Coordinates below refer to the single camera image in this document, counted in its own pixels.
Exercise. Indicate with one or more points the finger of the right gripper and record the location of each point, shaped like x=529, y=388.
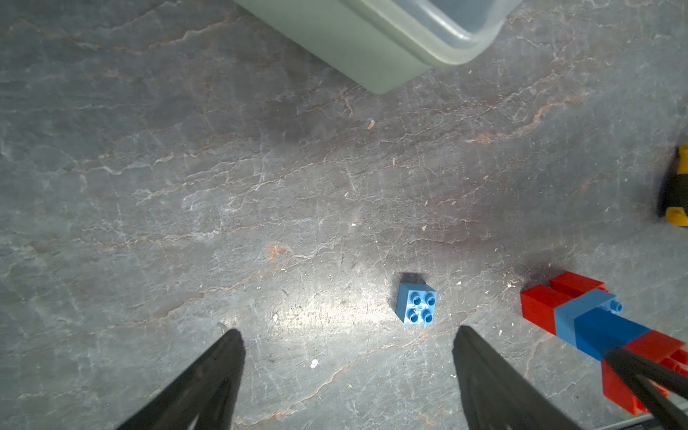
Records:
x=640, y=375

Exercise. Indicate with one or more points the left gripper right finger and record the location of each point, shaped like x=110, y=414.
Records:
x=494, y=395

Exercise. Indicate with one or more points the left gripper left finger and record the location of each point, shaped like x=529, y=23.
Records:
x=204, y=396

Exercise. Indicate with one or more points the red long lego brick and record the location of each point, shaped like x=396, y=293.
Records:
x=656, y=347

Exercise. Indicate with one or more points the light blue long lego brick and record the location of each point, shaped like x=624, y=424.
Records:
x=566, y=314

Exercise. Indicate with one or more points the light blue square brick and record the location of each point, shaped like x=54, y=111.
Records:
x=416, y=304

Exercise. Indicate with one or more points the dark blue square lego brick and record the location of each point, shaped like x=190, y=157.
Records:
x=599, y=331

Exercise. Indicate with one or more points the red square lego brick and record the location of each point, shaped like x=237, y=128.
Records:
x=575, y=285
x=538, y=305

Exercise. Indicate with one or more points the yellow black screwdriver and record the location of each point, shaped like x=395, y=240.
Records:
x=674, y=198

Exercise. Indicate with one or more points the translucent plastic storage box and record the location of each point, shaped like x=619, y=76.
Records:
x=383, y=44

